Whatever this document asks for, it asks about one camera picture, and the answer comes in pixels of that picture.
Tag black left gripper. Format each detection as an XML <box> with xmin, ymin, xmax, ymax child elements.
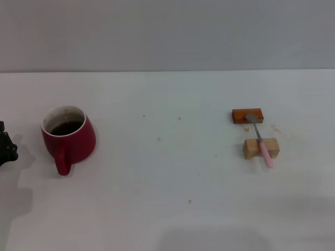
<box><xmin>0</xmin><ymin>120</ymin><xmax>19</xmax><ymax>168</ymax></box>

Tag red ceramic cup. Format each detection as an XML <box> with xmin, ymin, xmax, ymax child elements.
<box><xmin>41</xmin><ymin>105</ymin><xmax>97</xmax><ymax>176</ymax></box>

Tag pink handled metal spoon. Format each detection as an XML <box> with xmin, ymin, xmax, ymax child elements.
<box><xmin>244</xmin><ymin>113</ymin><xmax>275</xmax><ymax>168</ymax></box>

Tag orange brown wooden block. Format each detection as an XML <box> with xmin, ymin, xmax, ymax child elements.
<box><xmin>232</xmin><ymin>108</ymin><xmax>264</xmax><ymax>124</ymax></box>

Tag light wooden notched block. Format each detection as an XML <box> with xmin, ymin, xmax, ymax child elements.
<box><xmin>242</xmin><ymin>138</ymin><xmax>280</xmax><ymax>160</ymax></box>

